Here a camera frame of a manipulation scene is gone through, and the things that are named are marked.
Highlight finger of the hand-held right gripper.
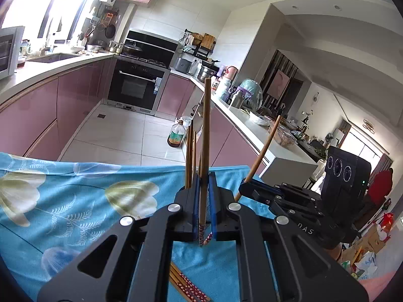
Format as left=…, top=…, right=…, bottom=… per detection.
left=238, top=180, right=322, bottom=224
left=244, top=178, right=322, bottom=198

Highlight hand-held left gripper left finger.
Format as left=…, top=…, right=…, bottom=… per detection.
left=38, top=174, right=201, bottom=302

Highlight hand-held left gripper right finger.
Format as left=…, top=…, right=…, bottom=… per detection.
left=208, top=172, right=370, bottom=302

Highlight bunch of wooden chopsticks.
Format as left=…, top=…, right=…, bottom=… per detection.
left=168, top=261, right=211, bottom=302

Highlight red garment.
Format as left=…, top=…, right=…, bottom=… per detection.
left=368, top=168, right=394, bottom=205

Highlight clear plastic food container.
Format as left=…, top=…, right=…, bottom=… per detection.
left=269, top=129, right=297, bottom=147

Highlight pink base cabinets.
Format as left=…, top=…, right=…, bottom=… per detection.
left=0, top=58, right=115, bottom=162
left=156, top=74, right=278, bottom=177

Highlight white plastic bag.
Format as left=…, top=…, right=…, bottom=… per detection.
left=249, top=111, right=268, bottom=126

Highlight blue floral tablecloth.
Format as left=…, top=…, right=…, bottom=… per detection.
left=0, top=153, right=278, bottom=302

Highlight cooking oil bottle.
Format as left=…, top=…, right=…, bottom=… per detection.
left=167, top=120, right=187, bottom=148

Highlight steel vacuum flask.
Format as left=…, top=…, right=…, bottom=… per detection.
left=231, top=90, right=246, bottom=109

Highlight white plastic bottle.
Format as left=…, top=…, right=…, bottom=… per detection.
left=217, top=77, right=232, bottom=100

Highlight black built-in oven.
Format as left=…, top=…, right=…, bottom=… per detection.
left=107, top=58, right=168, bottom=116

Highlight steel stock pot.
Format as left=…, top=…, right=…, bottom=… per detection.
left=197, top=66, right=215, bottom=83

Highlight grey rice cooker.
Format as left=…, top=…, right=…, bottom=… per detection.
left=174, top=57, right=193, bottom=73

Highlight black wok with lid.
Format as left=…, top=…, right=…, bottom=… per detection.
left=122, top=43, right=143, bottom=58

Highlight black range hood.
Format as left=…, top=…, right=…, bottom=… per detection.
left=124, top=30, right=179, bottom=67

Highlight steel sink faucet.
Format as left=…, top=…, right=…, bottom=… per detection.
left=43, top=16, right=55, bottom=53

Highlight white microwave oven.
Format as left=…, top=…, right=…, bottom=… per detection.
left=0, top=26, right=25, bottom=80

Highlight kitchen window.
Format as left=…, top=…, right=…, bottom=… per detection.
left=0, top=0, right=104, bottom=40

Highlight framed wall picture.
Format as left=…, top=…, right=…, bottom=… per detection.
left=267, top=69, right=290, bottom=97

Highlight black wall rack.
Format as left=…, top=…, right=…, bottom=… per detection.
left=179, top=30, right=216, bottom=59

